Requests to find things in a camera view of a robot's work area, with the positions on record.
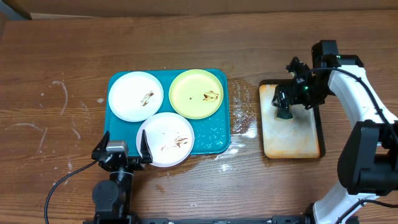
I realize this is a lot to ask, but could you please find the white plate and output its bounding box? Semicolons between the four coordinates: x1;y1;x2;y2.
136;112;195;167
108;72;164;122

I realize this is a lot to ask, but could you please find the yellow-green plate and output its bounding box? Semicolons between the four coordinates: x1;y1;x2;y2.
169;69;224;119

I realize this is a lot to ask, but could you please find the dark green sponge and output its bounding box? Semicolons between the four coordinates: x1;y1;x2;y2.
276;106;293;120

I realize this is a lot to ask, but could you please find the white plate top left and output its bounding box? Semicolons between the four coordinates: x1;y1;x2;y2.
108;72;164;122

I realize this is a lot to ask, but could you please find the black tray with soapy water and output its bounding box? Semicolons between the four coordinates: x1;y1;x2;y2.
259;79;326;159

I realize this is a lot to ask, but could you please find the white plate bottom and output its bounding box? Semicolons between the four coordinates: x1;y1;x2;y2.
136;112;195;167

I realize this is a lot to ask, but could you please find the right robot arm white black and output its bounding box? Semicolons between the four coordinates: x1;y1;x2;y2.
272;54;397;223

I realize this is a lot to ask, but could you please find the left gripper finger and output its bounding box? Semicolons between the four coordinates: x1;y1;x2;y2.
91;131;110;161
140;129;153;164

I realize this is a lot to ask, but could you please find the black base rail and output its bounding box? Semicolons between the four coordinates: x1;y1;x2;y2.
83;215;360;224

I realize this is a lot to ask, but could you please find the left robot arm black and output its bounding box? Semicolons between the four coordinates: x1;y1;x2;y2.
91;131;153;224

